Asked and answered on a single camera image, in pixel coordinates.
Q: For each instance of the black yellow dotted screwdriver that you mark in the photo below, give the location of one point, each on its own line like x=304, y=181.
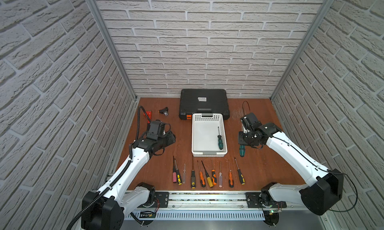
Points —
x=193, y=176

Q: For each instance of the aluminium front rail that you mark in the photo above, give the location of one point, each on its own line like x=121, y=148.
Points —
x=213, y=206

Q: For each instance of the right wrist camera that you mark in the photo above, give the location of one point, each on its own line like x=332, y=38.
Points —
x=250, y=122

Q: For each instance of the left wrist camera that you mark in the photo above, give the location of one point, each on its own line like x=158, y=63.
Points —
x=156, y=130

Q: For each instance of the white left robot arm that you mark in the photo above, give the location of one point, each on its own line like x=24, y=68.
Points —
x=107, y=208

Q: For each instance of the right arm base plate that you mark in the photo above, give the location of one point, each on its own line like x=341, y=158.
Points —
x=263, y=200

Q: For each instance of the green screwdriver end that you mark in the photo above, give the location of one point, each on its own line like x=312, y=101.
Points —
x=242, y=150
x=220, y=140

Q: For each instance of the black yellow small screwdriver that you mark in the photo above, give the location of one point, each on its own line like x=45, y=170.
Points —
x=179, y=179

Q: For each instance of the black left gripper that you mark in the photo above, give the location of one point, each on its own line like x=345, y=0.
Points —
x=173, y=138

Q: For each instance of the clear thin tester screwdriver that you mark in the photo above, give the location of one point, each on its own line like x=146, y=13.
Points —
x=184, y=174

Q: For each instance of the white perforated plastic bin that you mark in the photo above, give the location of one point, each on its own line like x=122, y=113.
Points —
x=205, y=135

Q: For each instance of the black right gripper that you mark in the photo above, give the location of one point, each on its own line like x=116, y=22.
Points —
x=241, y=141

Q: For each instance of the small black clamp tool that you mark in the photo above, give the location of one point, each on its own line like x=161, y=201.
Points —
x=164, y=111

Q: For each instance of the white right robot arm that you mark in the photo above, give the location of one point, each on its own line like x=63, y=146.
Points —
x=323, y=187

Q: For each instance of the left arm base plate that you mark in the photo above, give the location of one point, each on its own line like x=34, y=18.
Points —
x=156, y=200

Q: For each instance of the clear handled screwdriver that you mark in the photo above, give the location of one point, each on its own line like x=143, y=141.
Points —
x=220, y=175

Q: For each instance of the yellow black handled screwdriver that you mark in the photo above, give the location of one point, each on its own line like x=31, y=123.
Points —
x=209, y=180

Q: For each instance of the orange grey screwdriver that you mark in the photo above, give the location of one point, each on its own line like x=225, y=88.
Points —
x=202, y=180

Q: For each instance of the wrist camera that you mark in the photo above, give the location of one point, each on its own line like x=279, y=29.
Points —
x=156, y=130
x=250, y=122

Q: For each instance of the pink handled screwdriver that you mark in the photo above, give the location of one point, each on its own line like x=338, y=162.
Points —
x=174, y=171

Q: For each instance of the black plastic tool case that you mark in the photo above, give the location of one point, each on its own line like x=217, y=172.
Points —
x=193, y=101

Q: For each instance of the red pipe wrench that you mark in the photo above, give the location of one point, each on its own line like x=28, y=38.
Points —
x=149, y=116

